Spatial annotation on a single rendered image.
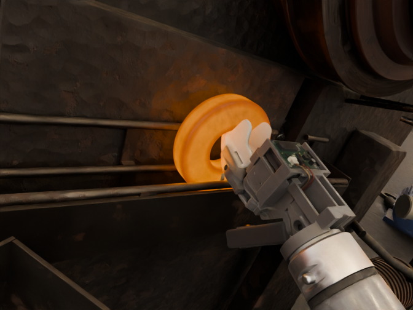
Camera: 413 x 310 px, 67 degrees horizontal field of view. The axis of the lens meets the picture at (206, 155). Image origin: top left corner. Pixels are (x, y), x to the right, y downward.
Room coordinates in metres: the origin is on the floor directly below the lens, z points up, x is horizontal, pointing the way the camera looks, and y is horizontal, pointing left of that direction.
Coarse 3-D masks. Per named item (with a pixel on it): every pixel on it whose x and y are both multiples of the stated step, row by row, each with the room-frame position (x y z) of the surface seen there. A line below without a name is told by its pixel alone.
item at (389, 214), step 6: (402, 192) 2.35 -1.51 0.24; (408, 192) 2.23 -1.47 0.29; (396, 198) 2.34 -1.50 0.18; (390, 210) 2.41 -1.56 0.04; (384, 216) 2.27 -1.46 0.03; (390, 216) 2.29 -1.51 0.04; (396, 216) 2.11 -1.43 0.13; (390, 222) 2.22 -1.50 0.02; (396, 222) 2.11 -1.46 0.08; (402, 222) 2.08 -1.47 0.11; (408, 222) 2.07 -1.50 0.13; (396, 228) 2.19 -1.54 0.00; (402, 228) 2.07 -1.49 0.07; (408, 228) 2.05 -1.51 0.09; (408, 234) 2.15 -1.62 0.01
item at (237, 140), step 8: (240, 128) 0.40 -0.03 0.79; (248, 128) 0.39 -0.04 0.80; (224, 136) 0.42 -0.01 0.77; (232, 136) 0.41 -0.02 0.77; (240, 136) 0.40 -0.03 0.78; (248, 136) 0.39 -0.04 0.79; (224, 144) 0.40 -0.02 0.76; (232, 144) 0.40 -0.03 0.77; (240, 144) 0.39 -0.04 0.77; (248, 144) 0.39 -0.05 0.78; (232, 152) 0.39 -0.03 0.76; (240, 152) 0.39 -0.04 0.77; (248, 152) 0.38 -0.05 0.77; (240, 160) 0.38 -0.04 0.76; (248, 160) 0.37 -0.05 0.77
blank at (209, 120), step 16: (224, 96) 0.44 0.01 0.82; (240, 96) 0.45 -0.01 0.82; (192, 112) 0.41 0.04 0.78; (208, 112) 0.40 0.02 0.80; (224, 112) 0.41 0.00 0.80; (240, 112) 0.43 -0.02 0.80; (256, 112) 0.45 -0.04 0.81; (192, 128) 0.39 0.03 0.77; (208, 128) 0.40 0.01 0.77; (224, 128) 0.42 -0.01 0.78; (176, 144) 0.40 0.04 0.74; (192, 144) 0.39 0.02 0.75; (208, 144) 0.41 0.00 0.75; (176, 160) 0.40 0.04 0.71; (192, 160) 0.40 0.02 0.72; (208, 160) 0.41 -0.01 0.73; (192, 176) 0.40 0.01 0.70; (208, 176) 0.42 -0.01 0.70; (224, 176) 0.44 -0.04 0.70
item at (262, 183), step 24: (264, 144) 0.34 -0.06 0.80; (288, 144) 0.35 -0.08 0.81; (264, 168) 0.34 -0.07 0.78; (288, 168) 0.31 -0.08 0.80; (312, 168) 0.34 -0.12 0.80; (264, 192) 0.32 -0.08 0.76; (288, 192) 0.32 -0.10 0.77; (312, 192) 0.32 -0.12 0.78; (336, 192) 0.32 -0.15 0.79; (264, 216) 0.33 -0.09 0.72; (288, 216) 0.31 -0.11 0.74; (312, 216) 0.29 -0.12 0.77; (336, 216) 0.28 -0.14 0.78; (288, 240) 0.28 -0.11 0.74
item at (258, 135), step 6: (258, 126) 0.43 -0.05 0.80; (264, 126) 0.42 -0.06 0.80; (252, 132) 0.43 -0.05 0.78; (258, 132) 0.43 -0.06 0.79; (264, 132) 0.42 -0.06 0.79; (270, 132) 0.41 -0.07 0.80; (252, 138) 0.43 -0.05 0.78; (258, 138) 0.42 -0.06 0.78; (264, 138) 0.42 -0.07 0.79; (252, 144) 0.43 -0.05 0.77; (258, 144) 0.42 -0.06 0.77; (252, 150) 0.42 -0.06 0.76
